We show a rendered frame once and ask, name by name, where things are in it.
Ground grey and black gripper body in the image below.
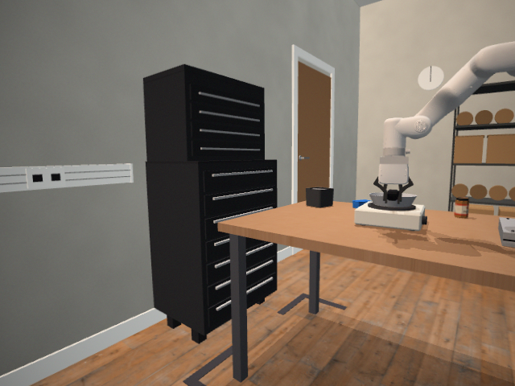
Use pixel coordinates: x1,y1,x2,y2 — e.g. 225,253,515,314
378,164,409,184

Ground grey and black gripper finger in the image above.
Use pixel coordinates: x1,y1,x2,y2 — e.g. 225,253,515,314
373,177,387,203
398,177,414,204

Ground small spice jar with dark lid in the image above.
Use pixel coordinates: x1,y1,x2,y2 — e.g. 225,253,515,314
454,197,469,218

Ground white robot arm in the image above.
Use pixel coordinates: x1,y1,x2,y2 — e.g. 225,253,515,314
380,42,515,164

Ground grey frying pan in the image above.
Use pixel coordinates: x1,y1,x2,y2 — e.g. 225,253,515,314
369,190,417,207

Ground blue rectangular box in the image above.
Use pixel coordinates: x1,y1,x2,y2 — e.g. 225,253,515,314
352,199,372,208

